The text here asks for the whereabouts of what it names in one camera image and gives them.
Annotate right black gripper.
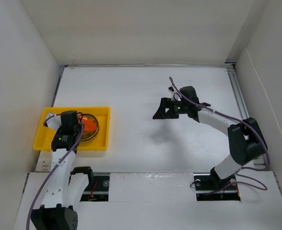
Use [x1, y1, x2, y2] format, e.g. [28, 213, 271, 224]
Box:
[152, 97, 188, 119]

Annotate orange plate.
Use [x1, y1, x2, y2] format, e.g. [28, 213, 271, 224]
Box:
[78, 114, 99, 132]

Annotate yellow patterned plate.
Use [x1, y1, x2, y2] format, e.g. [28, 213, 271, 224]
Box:
[81, 123, 99, 142]

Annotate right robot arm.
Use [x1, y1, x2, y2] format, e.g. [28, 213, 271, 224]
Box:
[153, 86, 268, 193]

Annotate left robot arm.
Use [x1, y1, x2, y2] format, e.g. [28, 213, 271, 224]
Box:
[25, 111, 94, 230]

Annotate yellow plastic bin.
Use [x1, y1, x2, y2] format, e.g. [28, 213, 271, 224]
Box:
[33, 107, 111, 151]

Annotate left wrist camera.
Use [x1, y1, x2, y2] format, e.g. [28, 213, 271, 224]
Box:
[43, 113, 61, 131]

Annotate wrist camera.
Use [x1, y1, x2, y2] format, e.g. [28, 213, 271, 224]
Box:
[43, 113, 61, 131]
[168, 86, 181, 101]

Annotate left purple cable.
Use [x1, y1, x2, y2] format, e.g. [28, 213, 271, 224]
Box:
[25, 112, 85, 230]

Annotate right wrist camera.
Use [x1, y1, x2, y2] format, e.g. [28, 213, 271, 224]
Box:
[168, 86, 181, 101]

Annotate left base mount slot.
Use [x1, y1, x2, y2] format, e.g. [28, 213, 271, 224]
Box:
[81, 174, 110, 202]

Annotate right aluminium rail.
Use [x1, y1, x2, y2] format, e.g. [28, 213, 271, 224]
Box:
[225, 62, 267, 170]

